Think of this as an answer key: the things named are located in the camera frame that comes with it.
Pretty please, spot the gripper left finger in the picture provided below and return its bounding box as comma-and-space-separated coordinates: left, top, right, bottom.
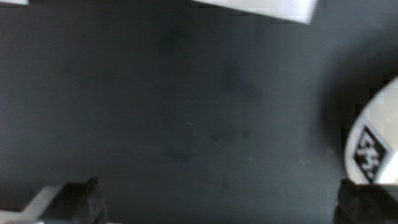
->
0, 177, 106, 224

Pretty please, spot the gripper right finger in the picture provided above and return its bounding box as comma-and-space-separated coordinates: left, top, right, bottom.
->
332, 178, 398, 224

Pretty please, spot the white round stool seat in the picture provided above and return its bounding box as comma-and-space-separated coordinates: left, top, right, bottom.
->
344, 77, 398, 185

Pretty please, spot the white stool leg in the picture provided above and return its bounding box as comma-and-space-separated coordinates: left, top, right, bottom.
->
193, 0, 317, 24
0, 0, 28, 5

